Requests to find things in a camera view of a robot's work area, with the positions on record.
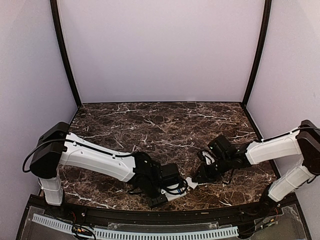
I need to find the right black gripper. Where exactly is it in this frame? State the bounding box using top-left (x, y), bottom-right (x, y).
top-left (192, 155), bottom-right (232, 183)

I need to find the white remote control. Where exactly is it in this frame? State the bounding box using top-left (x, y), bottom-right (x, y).
top-left (161, 188), bottom-right (188, 202)

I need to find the white battery cover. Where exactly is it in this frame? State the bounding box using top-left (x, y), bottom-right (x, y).
top-left (185, 177), bottom-right (198, 190)

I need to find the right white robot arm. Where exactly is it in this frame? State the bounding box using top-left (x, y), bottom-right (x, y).
top-left (191, 120), bottom-right (320, 217)

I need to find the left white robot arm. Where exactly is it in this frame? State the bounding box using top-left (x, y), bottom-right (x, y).
top-left (22, 122), bottom-right (188, 218)

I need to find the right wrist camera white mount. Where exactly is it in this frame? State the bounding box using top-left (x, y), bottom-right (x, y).
top-left (197, 149), bottom-right (215, 165)

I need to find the white slotted cable duct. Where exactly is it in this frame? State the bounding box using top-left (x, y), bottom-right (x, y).
top-left (31, 213), bottom-right (239, 240)

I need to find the black front rail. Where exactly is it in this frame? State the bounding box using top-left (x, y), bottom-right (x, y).
top-left (47, 197), bottom-right (298, 226)

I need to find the small circuit board with wires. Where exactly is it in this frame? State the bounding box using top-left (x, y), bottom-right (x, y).
top-left (71, 224), bottom-right (92, 236)

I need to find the right black frame post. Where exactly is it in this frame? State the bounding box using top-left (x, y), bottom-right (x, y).
top-left (241, 0), bottom-right (272, 108)

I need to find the black frame post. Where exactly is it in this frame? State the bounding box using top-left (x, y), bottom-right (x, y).
top-left (49, 0), bottom-right (82, 108)
top-left (241, 0), bottom-right (272, 108)

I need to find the left black frame post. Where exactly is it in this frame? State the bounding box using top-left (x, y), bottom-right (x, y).
top-left (49, 0), bottom-right (82, 108)

